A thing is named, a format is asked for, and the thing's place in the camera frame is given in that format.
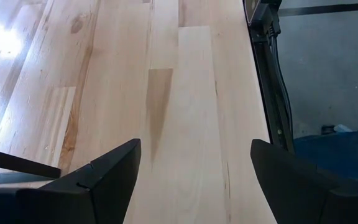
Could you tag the dark blue floor object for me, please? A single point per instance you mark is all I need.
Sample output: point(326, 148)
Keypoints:
point(337, 155)

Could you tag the small white floor scrap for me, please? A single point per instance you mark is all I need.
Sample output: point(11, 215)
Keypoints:
point(342, 128)

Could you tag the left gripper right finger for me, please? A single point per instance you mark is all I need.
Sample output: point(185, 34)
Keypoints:
point(315, 202)

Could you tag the black aluminium table frame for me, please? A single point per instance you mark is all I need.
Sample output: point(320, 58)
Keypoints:
point(272, 102)

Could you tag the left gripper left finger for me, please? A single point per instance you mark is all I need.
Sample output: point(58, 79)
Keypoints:
point(73, 205)

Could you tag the small black floor object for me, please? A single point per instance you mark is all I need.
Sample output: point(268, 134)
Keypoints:
point(327, 129)

